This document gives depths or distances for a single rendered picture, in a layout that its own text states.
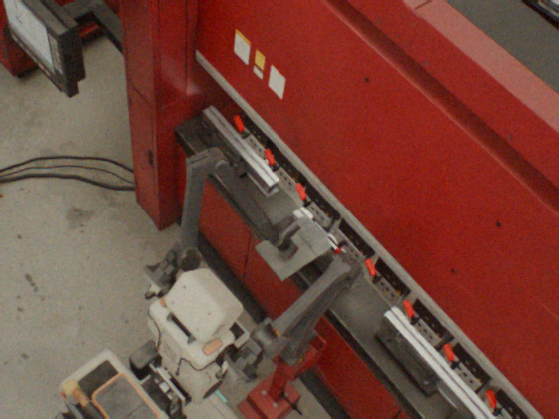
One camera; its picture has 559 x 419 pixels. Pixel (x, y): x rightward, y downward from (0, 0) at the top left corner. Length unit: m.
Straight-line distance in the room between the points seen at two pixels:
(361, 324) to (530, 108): 1.43
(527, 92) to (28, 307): 2.84
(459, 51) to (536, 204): 0.44
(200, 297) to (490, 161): 1.00
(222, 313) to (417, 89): 0.93
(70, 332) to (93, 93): 1.60
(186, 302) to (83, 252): 1.71
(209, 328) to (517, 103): 1.18
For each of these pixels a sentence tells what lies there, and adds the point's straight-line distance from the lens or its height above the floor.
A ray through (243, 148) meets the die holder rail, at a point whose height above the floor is 0.97.
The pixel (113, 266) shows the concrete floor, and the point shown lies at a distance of 3.98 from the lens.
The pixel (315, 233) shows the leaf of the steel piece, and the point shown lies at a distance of 2.95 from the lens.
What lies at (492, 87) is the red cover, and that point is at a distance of 1.84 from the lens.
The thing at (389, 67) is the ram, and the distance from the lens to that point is 2.10.
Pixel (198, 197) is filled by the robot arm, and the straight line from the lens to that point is 2.44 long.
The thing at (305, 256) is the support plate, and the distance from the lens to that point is 2.90.
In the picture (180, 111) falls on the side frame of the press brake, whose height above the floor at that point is 0.97.
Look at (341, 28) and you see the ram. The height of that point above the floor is 2.04.
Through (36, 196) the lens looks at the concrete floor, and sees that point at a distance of 4.27.
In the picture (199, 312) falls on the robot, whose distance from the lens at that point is 2.37.
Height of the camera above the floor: 3.52
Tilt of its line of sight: 55 degrees down
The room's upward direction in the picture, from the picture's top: 8 degrees clockwise
